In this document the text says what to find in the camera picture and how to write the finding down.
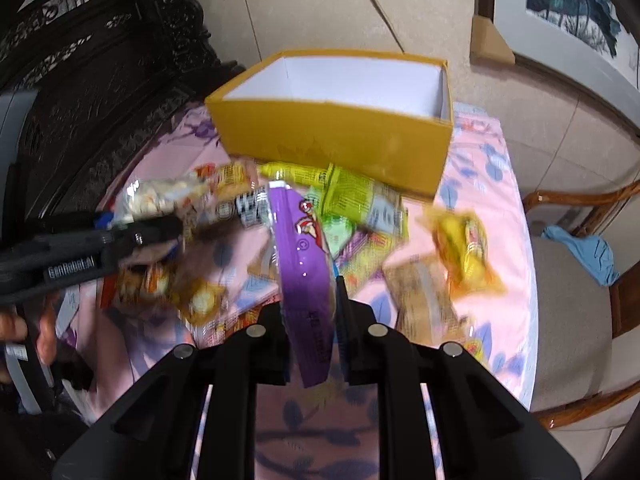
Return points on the rice crispy bar packet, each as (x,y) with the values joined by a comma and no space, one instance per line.
(362,258)

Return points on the purple snack packet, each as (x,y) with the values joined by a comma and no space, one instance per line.
(307,283)

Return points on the framed landscape painting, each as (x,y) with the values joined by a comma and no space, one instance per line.
(583,42)

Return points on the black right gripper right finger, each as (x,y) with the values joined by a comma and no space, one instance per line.
(440,409)

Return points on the person's left hand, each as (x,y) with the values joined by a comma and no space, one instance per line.
(14,328)

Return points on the blue cloth on chair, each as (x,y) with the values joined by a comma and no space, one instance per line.
(593,252)

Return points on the orange white triangle snack packet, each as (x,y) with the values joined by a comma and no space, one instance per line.
(226,181)

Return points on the lime green snack packet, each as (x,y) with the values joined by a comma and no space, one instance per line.
(362,200)

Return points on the cardboard corner protector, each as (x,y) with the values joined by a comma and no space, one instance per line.
(487,45)

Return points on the yellow cardboard box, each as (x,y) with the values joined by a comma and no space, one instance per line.
(386,115)

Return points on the red orange snack bag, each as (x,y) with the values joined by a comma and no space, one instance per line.
(142,285)

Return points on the clear bag small round biscuits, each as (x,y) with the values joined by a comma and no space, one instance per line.
(144,199)

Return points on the yellow long snack bar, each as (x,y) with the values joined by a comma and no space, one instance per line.
(301,175)

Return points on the brown bread packet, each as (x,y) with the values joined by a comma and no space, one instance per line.
(419,291)

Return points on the wooden chair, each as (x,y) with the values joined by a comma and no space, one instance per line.
(580,322)

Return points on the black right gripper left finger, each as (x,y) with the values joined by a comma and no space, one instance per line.
(192,415)

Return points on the yellow cake packet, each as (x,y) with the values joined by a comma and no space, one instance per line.
(461,242)

